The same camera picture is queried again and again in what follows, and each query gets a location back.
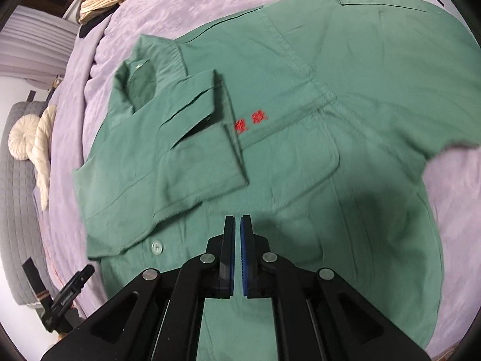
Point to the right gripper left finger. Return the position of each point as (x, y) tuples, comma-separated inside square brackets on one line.
[(156, 316)]

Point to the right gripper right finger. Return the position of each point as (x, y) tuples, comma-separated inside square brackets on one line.
[(317, 314)]

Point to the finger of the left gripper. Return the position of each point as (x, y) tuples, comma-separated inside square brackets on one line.
[(77, 282)]

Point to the green work shirt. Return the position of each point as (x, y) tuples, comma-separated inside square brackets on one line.
[(314, 117)]

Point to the grey quilted headboard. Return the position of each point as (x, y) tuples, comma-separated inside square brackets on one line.
[(20, 231)]

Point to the cream knot pillow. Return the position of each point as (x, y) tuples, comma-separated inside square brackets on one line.
[(41, 153)]

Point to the round cream pillow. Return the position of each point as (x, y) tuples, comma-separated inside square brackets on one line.
[(22, 136)]

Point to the grey curtain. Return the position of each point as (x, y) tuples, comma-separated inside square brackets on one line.
[(36, 46)]

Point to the black pillow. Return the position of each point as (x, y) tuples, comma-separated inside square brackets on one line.
[(85, 29)]

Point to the purple plush blanket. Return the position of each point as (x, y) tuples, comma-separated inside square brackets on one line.
[(451, 178)]

